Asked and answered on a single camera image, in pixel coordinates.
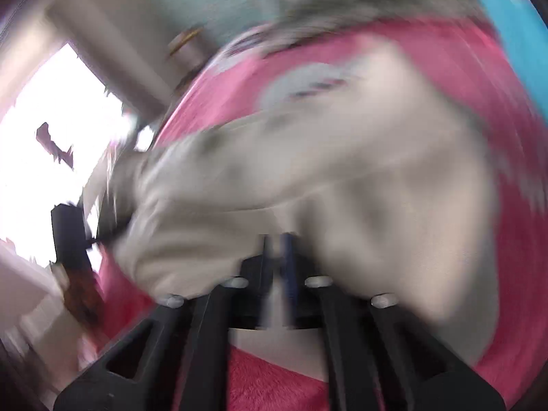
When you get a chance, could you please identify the hanging dark clothes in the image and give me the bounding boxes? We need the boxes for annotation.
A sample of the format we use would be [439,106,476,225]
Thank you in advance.
[35,121,74,169]

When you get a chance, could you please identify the person's left hand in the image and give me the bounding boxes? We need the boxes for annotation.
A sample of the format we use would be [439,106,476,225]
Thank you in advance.
[60,263,108,337]

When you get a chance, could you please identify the wooden chair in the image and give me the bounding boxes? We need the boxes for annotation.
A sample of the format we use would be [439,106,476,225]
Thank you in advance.
[166,27,207,57]

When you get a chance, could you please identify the grey curtain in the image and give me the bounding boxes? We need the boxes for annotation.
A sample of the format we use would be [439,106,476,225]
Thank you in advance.
[46,0,174,123]

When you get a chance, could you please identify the green leaf-print pillow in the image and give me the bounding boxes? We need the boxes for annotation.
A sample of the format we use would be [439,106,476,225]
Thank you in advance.
[276,0,482,33]

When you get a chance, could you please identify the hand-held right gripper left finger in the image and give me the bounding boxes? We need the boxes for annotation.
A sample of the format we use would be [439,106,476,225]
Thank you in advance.
[53,235,275,411]

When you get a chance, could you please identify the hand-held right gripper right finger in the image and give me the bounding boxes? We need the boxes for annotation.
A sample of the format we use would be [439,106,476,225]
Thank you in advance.
[279,232,506,411]

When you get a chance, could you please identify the teal floral hanging cloth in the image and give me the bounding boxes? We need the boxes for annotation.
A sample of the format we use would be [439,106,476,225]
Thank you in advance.
[152,0,294,46]

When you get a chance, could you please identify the beige zip jacket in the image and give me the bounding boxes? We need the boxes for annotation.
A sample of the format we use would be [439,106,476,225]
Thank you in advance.
[81,43,502,373]

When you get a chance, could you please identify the blue and cream quilt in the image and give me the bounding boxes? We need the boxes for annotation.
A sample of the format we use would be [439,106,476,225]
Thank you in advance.
[457,0,548,114]

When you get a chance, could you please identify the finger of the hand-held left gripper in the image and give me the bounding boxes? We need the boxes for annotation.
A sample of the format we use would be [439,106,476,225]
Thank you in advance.
[86,216,131,249]

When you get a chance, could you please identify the pink fleece blanket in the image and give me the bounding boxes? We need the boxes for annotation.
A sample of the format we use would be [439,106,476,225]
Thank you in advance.
[81,13,548,411]

